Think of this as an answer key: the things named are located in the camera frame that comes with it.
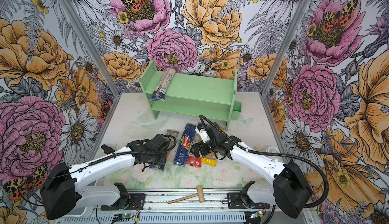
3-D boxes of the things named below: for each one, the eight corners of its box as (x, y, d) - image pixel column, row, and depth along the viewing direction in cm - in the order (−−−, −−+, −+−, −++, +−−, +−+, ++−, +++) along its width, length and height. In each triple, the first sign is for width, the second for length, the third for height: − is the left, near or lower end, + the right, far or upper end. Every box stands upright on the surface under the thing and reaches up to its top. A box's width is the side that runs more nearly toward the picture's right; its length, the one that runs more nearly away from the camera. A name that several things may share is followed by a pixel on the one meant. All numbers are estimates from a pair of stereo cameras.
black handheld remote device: (104, 153, 93) (98, 148, 88) (107, 148, 95) (102, 143, 90) (112, 156, 91) (107, 151, 87) (115, 151, 93) (111, 146, 88)
